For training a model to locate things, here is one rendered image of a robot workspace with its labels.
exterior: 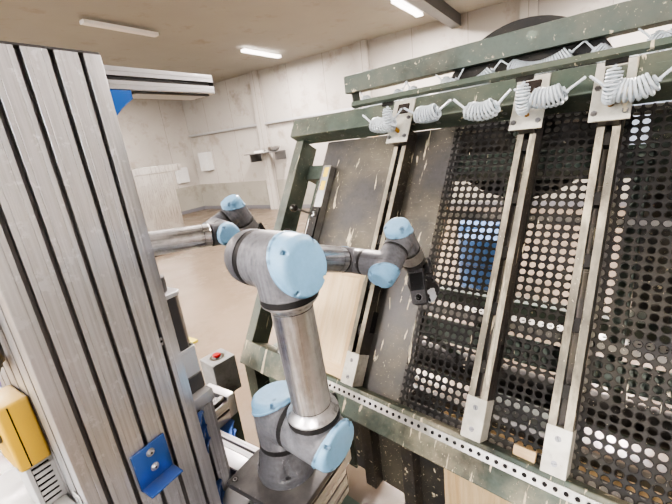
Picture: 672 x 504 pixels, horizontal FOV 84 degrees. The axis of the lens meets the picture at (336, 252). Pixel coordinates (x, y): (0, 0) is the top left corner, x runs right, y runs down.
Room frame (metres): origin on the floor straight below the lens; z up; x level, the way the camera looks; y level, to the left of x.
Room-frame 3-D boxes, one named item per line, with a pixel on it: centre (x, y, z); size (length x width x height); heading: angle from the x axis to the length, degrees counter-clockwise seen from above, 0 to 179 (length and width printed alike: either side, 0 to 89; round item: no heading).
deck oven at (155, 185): (8.07, 3.91, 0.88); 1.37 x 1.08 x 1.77; 53
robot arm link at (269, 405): (0.77, 0.19, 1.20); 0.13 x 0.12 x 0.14; 49
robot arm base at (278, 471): (0.78, 0.19, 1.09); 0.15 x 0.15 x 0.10
